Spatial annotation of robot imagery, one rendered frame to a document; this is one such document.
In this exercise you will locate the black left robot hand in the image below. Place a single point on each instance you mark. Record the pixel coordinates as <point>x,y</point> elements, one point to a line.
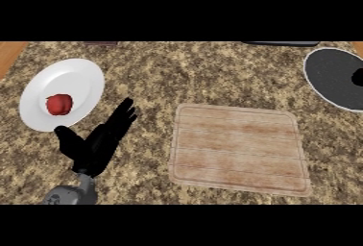
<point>100,141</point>

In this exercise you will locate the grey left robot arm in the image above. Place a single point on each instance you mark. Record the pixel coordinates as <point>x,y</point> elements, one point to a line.
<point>75,193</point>

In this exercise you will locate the wooden cutting board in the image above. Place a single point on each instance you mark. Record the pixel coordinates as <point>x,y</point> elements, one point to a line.
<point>237,149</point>

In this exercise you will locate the dark grey pan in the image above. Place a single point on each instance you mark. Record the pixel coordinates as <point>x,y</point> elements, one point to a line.
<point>330,77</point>

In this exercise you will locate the white round plate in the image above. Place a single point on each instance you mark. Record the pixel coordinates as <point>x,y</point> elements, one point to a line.
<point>75,80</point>

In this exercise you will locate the dark flat appliance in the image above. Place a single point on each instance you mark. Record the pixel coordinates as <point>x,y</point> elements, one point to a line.
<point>280,43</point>

